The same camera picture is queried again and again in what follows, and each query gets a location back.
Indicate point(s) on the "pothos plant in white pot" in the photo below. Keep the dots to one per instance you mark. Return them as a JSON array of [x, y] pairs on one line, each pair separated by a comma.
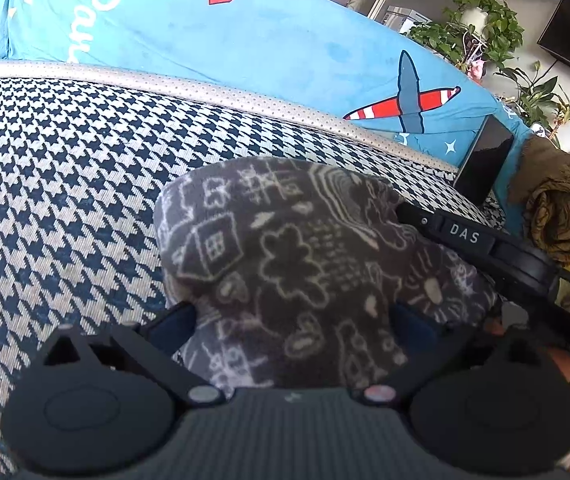
[[485, 25]]

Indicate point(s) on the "white appliance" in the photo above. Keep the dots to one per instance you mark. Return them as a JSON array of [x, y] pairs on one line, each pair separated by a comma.
[[407, 19]]

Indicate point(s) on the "long-leaf potted plant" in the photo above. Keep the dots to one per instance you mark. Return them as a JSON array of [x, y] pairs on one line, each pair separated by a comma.
[[540, 95]]

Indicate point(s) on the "blue printed sofa blanket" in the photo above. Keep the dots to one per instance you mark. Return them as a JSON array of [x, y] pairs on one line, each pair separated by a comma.
[[265, 50]]

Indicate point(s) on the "houndstooth sofa seat cover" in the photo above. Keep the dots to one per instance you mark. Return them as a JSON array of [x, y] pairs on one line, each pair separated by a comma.
[[65, 210]]

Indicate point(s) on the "black tablet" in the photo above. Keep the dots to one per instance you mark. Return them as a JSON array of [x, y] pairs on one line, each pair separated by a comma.
[[485, 160]]

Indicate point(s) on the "grey patterned fleece garment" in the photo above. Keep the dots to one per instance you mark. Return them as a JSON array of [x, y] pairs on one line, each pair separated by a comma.
[[290, 260]]

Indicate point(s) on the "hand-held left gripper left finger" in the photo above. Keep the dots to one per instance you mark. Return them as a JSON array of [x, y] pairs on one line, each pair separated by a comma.
[[172, 325]]

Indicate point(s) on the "brown patterned scarf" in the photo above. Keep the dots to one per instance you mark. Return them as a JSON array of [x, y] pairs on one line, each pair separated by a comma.
[[560, 205]]

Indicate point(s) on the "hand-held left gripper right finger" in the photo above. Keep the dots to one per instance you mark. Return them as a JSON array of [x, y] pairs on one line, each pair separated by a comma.
[[412, 330]]

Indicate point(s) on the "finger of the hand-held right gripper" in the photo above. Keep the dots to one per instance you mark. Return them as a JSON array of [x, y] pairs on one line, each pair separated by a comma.
[[415, 219]]

